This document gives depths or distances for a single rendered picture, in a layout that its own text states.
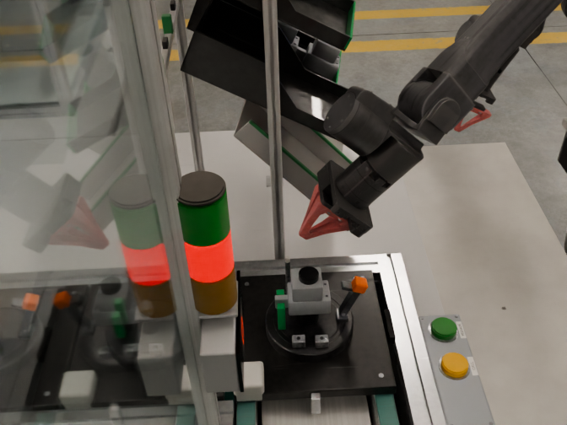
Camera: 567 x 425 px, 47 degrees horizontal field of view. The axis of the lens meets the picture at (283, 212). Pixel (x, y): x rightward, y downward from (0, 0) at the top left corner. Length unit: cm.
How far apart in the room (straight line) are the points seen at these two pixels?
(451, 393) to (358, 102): 46
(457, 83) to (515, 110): 273
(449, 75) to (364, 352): 45
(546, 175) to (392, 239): 182
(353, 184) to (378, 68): 298
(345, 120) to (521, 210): 79
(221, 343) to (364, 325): 41
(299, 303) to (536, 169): 228
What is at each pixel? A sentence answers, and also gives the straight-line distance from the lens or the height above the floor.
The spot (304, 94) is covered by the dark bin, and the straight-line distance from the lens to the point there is 112.
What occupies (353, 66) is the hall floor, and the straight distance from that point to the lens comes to 382.
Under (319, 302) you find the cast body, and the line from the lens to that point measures 98.
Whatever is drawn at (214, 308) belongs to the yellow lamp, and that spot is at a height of 127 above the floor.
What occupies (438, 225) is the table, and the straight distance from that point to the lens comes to 142.
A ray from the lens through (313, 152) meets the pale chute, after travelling 123.
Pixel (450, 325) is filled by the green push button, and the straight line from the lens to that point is 108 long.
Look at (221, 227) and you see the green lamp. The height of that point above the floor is 138.
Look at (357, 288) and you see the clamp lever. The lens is 98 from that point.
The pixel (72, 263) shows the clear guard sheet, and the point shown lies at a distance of 32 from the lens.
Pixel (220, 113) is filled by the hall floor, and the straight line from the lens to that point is 340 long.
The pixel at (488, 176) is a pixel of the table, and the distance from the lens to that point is 158.
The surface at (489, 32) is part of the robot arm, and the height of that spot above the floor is 144.
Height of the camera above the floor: 179
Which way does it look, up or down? 41 degrees down
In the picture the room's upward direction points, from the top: 2 degrees counter-clockwise
